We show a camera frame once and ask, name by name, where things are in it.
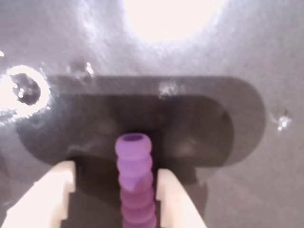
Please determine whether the grey glossy table mat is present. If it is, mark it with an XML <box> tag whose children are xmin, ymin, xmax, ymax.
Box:
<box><xmin>0</xmin><ymin>0</ymin><xmax>304</xmax><ymax>228</ymax></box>

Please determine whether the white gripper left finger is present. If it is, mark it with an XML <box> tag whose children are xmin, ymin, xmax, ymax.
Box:
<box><xmin>0</xmin><ymin>161</ymin><xmax>76</xmax><ymax>228</ymax></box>

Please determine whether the purple ribbed pen grip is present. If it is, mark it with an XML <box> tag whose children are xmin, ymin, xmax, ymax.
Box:
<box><xmin>114</xmin><ymin>133</ymin><xmax>157</xmax><ymax>228</ymax></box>

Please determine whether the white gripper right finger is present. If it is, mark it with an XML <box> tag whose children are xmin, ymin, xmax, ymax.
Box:
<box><xmin>155</xmin><ymin>168</ymin><xmax>206</xmax><ymax>228</ymax></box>

